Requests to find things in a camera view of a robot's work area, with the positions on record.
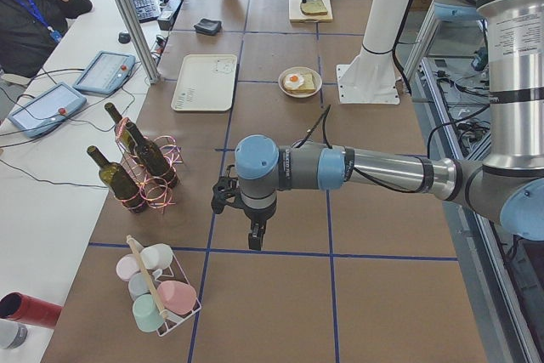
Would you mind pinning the bread slice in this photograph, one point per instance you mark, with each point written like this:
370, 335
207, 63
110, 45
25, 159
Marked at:
313, 8
307, 88

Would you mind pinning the dark wine bottle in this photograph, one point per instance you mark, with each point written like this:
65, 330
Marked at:
121, 184
151, 156

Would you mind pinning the aluminium frame post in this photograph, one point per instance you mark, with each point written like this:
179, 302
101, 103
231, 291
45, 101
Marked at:
132, 24

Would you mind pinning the black keyboard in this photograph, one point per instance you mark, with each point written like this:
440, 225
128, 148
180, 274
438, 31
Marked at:
146, 10

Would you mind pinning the cream bear tray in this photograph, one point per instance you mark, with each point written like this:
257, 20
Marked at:
206, 82

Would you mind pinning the teach pendant near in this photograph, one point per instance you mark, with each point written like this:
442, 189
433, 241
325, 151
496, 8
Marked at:
48, 110

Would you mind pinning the dark wine bottle upper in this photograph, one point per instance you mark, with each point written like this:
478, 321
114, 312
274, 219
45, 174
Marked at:
151, 156

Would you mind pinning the green cup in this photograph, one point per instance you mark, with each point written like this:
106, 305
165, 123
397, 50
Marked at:
146, 314

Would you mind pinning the light pink cup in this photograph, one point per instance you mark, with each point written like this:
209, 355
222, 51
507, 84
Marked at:
127, 267

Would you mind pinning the dark wine bottle lower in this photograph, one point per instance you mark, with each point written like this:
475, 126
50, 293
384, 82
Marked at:
121, 184

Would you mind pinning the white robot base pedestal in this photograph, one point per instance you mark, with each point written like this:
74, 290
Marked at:
370, 78

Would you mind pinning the copper wire bottle rack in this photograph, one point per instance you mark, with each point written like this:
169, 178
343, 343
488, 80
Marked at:
154, 190

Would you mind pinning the wooden cutting board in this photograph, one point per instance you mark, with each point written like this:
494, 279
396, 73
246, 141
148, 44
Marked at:
296, 15

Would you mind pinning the white cup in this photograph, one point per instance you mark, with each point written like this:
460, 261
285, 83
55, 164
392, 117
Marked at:
157, 256

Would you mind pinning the teach pendant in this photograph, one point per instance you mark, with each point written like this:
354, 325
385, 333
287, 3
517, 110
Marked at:
105, 73
48, 110

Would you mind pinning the red cylinder bottle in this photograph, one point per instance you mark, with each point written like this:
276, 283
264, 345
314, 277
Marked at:
26, 309

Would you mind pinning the white round plate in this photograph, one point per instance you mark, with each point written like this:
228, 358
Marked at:
300, 69

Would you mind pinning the grey folded cloth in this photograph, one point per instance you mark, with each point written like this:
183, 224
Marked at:
208, 27

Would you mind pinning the pink cup front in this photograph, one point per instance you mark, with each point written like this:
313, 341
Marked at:
177, 296

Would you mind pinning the seated person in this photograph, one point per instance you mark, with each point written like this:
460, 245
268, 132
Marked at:
32, 29

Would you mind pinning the white wire cup rack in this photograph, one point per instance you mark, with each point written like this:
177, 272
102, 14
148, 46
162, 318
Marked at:
154, 278

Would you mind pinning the fried egg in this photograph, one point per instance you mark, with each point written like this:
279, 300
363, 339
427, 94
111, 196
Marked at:
293, 80

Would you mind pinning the black computer mouse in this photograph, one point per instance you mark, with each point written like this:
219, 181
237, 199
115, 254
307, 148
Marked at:
124, 37

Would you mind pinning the teach pendant far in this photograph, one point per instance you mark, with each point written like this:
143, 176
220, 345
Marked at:
105, 73

